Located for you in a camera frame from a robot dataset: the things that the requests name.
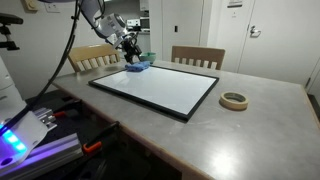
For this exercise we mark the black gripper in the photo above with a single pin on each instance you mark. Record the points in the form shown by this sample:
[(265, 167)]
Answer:
[(129, 45)]

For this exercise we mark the blue microfiber towel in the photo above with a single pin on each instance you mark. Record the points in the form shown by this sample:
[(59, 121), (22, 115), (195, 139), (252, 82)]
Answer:
[(138, 66)]

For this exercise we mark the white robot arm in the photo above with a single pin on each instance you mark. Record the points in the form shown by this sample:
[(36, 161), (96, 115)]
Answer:
[(108, 26)]

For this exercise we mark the white robot base blue light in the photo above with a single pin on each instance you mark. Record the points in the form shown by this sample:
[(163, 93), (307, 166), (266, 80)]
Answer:
[(18, 141)]

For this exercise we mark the black framed white board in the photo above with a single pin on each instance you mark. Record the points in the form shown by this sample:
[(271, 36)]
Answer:
[(173, 92)]

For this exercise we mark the kitchen counter with appliances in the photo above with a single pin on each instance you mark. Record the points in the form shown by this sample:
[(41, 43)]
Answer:
[(141, 24)]

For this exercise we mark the green ceramic bowl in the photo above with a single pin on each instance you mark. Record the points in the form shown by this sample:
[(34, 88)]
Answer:
[(148, 56)]

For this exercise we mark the wooden chair near tape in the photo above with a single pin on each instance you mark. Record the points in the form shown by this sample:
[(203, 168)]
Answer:
[(90, 57)]

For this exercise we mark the wooden chair near bowl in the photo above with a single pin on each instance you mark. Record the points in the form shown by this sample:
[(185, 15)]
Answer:
[(198, 56)]

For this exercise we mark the orange black clamp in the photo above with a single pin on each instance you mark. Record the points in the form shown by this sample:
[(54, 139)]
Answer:
[(96, 142), (72, 105)]

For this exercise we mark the door sign plate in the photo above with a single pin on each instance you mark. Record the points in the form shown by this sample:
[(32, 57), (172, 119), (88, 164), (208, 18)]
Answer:
[(235, 3)]

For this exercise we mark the beige masking tape roll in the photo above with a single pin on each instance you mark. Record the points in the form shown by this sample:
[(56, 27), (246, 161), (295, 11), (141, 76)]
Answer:
[(233, 101)]

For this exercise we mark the wall thermostat dial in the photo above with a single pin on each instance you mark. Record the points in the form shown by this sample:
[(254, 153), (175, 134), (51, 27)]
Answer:
[(31, 5)]

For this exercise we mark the silver door lever handle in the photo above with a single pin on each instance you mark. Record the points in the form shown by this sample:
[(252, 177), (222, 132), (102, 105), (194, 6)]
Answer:
[(254, 32)]

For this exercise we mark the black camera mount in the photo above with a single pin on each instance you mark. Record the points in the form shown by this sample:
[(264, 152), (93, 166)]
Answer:
[(6, 20)]

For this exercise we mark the aluminium extrusion rail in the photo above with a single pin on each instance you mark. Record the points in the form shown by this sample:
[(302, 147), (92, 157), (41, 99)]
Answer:
[(47, 157)]

